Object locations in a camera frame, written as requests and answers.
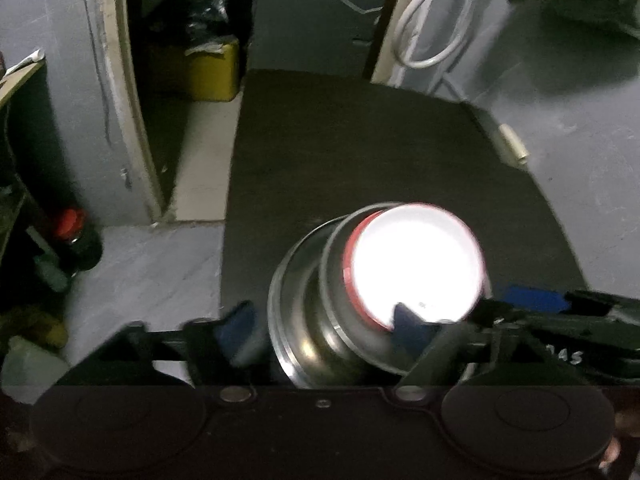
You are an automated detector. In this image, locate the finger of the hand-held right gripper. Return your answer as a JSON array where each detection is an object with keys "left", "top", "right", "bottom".
[
  {"left": 494, "top": 285, "right": 640, "bottom": 318},
  {"left": 472, "top": 300, "right": 640, "bottom": 337}
]

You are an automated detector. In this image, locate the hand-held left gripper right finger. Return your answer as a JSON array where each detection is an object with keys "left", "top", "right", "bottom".
[{"left": 391, "top": 302, "right": 507, "bottom": 402}]

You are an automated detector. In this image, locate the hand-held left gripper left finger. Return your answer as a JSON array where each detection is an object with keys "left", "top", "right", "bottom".
[{"left": 65, "top": 300, "right": 262, "bottom": 404}]

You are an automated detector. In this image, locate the white ceramic bowl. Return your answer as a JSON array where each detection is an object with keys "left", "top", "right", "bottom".
[{"left": 350, "top": 202, "right": 487, "bottom": 330}]

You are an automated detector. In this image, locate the deep stainless steel bowl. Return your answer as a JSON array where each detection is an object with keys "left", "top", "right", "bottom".
[{"left": 320, "top": 202, "right": 493, "bottom": 377}]

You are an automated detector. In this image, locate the person's right hand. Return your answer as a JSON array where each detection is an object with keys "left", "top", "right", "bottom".
[{"left": 597, "top": 402, "right": 640, "bottom": 476}]

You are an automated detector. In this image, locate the red-capped dark jar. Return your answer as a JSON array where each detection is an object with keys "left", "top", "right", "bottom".
[{"left": 47, "top": 207, "right": 103, "bottom": 276}]

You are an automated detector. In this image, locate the green bottle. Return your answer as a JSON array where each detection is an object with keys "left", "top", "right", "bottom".
[{"left": 35, "top": 255, "right": 71, "bottom": 292}]

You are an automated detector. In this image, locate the yellow container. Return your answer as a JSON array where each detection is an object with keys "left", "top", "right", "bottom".
[{"left": 0, "top": 305, "right": 68, "bottom": 348}]

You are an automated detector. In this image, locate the white plastic jug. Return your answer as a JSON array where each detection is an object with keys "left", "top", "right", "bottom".
[{"left": 0, "top": 335, "right": 71, "bottom": 406}]

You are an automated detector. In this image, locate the yellow bin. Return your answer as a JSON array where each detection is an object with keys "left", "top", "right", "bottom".
[{"left": 150, "top": 40, "right": 241, "bottom": 103}]

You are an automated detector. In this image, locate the black plastic bag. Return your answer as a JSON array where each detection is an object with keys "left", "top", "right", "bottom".
[{"left": 150, "top": 0, "right": 241, "bottom": 56}]

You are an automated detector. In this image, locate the dark cabinet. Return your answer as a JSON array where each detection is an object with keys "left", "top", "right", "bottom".
[{"left": 250, "top": 0, "right": 391, "bottom": 78}]

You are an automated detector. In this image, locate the wooden counter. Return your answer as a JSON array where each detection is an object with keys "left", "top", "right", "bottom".
[{"left": 0, "top": 50, "right": 48, "bottom": 111}]

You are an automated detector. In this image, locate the white crumpled paper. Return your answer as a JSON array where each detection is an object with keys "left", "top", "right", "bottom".
[{"left": 5, "top": 49, "right": 43, "bottom": 73}]

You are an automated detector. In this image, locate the cream cylindrical handle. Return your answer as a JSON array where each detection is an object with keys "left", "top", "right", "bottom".
[{"left": 500, "top": 124, "right": 530, "bottom": 166}]

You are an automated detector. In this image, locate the white flexible hose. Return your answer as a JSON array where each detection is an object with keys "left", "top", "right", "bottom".
[{"left": 390, "top": 0, "right": 483, "bottom": 68}]

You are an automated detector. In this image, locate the worn door frame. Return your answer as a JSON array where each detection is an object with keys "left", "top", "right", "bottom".
[{"left": 97, "top": 0, "right": 426, "bottom": 223}]

